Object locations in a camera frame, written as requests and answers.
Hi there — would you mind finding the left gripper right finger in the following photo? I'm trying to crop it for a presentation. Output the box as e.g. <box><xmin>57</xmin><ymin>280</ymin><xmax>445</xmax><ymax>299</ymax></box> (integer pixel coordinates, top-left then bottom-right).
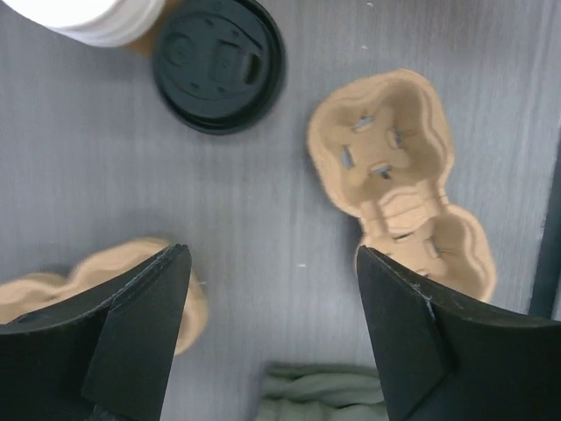
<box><xmin>357</xmin><ymin>246</ymin><xmax>560</xmax><ymax>420</ymax></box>

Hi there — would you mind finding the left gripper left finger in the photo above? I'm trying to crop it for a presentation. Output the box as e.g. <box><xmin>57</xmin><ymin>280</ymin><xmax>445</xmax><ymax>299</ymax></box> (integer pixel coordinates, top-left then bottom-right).
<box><xmin>1</xmin><ymin>244</ymin><xmax>192</xmax><ymax>420</ymax></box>

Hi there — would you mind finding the black plastic cup lid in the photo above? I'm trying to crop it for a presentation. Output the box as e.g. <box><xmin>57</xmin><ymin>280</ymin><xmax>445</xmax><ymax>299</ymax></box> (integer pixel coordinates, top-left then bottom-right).
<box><xmin>152</xmin><ymin>1</ymin><xmax>287</xmax><ymax>135</ymax></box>

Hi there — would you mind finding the olive green cloth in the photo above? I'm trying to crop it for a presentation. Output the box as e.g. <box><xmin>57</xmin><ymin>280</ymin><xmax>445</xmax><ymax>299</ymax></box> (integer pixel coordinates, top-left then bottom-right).
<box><xmin>254</xmin><ymin>363</ymin><xmax>388</xmax><ymax>420</ymax></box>

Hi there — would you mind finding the brown pulp cup carrier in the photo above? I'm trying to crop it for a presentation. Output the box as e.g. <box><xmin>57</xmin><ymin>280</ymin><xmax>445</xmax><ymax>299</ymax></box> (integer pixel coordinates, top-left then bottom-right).
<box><xmin>307</xmin><ymin>69</ymin><xmax>497</xmax><ymax>302</ymax></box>

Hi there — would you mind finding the stack of paper cups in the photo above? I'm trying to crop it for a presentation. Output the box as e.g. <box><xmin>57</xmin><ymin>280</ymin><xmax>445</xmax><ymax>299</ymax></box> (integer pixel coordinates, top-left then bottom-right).
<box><xmin>3</xmin><ymin>0</ymin><xmax>181</xmax><ymax>57</ymax></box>

